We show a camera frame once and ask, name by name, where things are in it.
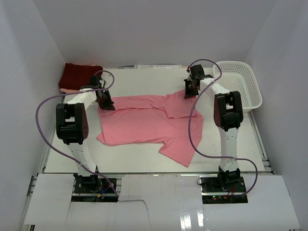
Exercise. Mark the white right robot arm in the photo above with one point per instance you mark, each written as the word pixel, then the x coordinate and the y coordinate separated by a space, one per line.
pixel 228 116

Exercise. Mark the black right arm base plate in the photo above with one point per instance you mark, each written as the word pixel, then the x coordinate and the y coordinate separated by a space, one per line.
pixel 215 194

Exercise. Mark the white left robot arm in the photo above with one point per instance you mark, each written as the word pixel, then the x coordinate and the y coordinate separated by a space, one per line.
pixel 73 129

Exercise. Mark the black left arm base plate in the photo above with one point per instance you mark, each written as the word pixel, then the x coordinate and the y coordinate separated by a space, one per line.
pixel 99 192

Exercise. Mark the folded dark red t-shirt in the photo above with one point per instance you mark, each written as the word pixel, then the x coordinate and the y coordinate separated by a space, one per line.
pixel 76 76

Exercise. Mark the white perforated plastic basket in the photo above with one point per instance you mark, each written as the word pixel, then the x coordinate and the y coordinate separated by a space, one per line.
pixel 239 76

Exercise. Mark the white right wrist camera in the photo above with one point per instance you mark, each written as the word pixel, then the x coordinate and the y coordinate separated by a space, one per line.
pixel 189 78

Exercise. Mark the folded light pink t-shirt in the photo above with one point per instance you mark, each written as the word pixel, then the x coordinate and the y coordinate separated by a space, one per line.
pixel 69 91

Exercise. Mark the white paper strip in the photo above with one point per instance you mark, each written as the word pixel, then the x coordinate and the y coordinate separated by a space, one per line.
pixel 157 66

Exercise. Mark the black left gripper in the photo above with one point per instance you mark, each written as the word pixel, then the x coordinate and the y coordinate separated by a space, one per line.
pixel 105 100

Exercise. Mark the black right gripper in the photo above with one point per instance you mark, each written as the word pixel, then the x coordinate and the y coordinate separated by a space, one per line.
pixel 190 89

